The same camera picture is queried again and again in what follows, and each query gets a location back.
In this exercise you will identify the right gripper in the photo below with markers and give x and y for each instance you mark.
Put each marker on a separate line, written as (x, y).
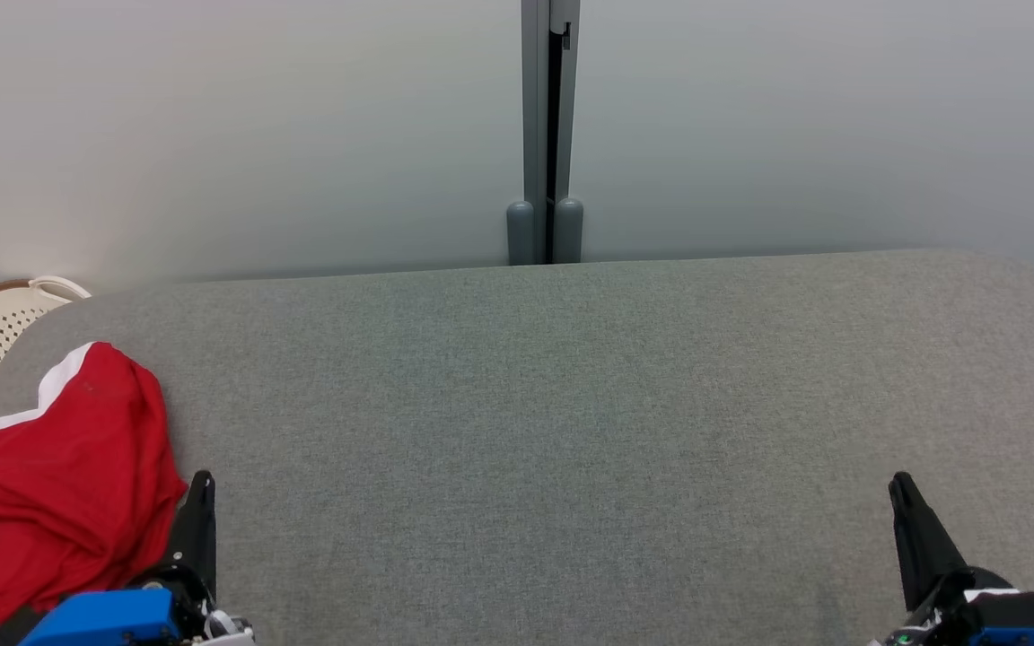
(1020, 610)

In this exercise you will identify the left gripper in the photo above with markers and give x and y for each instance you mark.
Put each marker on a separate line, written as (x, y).
(203, 619)

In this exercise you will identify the red shorts with white stripe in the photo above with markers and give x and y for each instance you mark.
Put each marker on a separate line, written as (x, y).
(50, 484)

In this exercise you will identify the grey partition post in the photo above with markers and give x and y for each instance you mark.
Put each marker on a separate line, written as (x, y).
(568, 135)
(535, 108)

